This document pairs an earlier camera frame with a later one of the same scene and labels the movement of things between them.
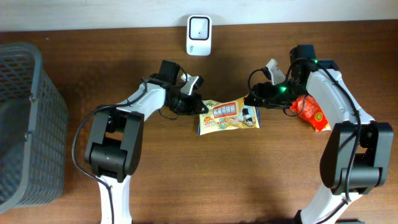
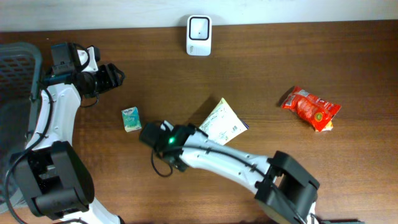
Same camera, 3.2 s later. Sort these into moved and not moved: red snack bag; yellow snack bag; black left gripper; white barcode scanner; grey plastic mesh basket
Moved: black left gripper; yellow snack bag
Not moved: white barcode scanner; grey plastic mesh basket; red snack bag
